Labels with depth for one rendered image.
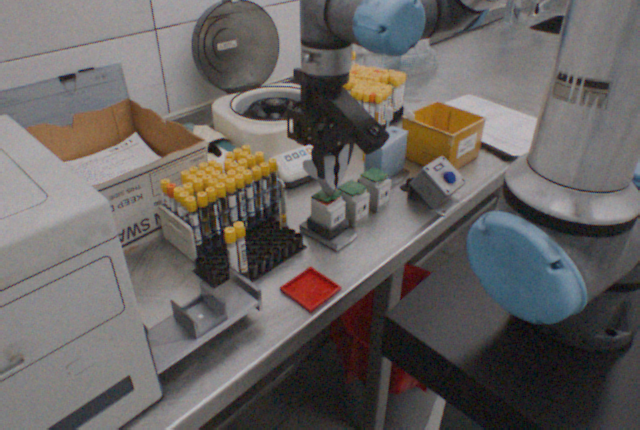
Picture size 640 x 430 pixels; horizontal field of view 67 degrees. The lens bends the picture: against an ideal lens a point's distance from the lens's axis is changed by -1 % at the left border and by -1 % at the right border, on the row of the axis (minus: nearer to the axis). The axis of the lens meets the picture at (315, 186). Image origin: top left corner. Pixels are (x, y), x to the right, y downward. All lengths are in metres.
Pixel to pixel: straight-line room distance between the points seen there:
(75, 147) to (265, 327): 0.58
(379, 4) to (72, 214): 0.39
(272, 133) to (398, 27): 0.47
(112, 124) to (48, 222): 0.67
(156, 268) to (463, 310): 0.49
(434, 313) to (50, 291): 0.44
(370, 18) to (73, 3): 0.68
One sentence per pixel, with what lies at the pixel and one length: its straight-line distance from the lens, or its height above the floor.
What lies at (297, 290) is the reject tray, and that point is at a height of 0.88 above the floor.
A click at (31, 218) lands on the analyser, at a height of 1.18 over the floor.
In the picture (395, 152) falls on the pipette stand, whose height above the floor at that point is 0.94.
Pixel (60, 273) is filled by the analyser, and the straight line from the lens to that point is 0.50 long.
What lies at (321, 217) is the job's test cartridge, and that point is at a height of 0.92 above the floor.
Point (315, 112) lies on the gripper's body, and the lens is 0.76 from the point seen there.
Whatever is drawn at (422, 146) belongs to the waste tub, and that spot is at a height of 0.92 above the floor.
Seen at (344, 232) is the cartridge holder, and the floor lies 0.89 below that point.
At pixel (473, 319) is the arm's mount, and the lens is 0.67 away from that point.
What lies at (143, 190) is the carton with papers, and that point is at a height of 0.98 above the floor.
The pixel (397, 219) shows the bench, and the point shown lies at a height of 0.87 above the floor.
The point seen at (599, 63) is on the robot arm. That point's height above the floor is 1.30.
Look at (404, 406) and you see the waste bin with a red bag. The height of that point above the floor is 0.21.
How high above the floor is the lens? 1.42
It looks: 32 degrees down
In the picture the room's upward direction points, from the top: straight up
